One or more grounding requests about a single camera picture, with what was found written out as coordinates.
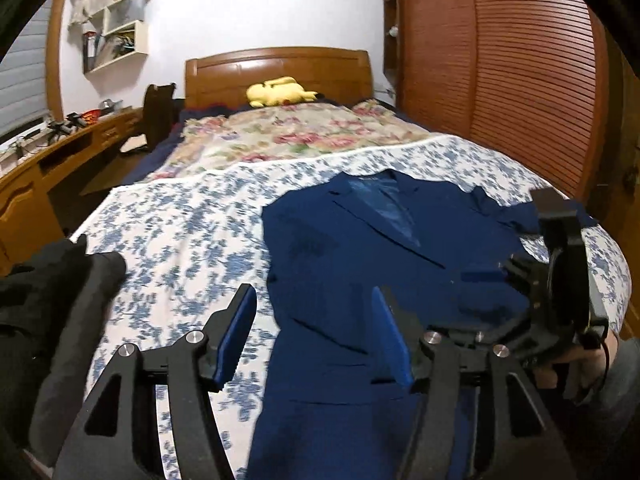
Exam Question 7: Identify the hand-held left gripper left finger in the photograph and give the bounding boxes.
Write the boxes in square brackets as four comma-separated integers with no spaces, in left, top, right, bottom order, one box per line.
[52,284,258,480]

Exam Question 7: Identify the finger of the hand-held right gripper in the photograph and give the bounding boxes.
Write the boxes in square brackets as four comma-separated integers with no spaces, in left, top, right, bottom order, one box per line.
[449,304,542,357]
[501,254,549,312]

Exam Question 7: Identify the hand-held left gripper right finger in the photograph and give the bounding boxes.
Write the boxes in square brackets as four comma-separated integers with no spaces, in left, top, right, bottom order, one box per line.
[371,285,568,480]

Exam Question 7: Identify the navy blue jacket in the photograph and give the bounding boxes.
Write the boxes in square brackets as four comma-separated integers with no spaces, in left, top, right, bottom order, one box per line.
[247,170,601,480]

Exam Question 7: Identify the person's right hand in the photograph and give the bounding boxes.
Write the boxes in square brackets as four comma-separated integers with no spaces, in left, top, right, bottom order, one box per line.
[554,337,609,404]

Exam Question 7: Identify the blue floral quilt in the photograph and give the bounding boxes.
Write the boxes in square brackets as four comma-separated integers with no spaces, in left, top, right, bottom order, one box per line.
[70,132,633,480]

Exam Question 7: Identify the person's grey pants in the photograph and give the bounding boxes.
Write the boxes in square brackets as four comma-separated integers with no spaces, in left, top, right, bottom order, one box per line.
[582,337,640,480]

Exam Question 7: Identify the dark grey garment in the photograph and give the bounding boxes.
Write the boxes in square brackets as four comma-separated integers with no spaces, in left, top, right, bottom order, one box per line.
[29,250,127,467]

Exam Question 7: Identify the dark blue bed sheet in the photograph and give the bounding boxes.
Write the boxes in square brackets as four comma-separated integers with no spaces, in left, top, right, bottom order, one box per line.
[120,102,251,186]

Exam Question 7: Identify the black garment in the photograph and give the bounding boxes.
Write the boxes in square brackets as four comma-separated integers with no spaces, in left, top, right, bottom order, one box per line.
[0,235,91,453]

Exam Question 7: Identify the pink floral blanket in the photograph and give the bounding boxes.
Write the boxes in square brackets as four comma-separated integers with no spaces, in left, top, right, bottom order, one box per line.
[145,100,436,183]

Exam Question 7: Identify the wooden slatted wardrobe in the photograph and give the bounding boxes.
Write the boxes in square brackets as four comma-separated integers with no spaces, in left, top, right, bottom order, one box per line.
[382,0,613,211]

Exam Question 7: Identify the black chair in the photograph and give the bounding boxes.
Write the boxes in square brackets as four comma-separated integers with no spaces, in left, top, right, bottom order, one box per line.
[142,82,179,151]

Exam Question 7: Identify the yellow plush toy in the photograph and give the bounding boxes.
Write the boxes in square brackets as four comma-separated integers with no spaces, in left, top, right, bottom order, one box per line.
[246,76,319,109]

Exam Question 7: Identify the wooden desk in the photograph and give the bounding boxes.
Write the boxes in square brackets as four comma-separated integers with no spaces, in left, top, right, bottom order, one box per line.
[0,106,146,276]

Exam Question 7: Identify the wooden headboard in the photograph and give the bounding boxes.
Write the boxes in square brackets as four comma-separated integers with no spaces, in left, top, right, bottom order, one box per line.
[184,47,376,111]

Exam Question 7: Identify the black desk gadgets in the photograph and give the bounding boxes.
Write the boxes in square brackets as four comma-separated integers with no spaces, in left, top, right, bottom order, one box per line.
[47,112,84,137]

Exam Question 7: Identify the window blinds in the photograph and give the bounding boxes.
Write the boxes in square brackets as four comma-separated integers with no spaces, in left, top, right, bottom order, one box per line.
[0,7,53,142]

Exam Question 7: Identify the black cable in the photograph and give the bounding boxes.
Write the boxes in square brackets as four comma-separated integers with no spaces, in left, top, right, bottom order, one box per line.
[580,322,615,396]

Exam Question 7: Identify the white wall shelf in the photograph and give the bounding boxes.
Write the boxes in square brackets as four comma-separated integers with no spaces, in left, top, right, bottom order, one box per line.
[81,0,152,75]

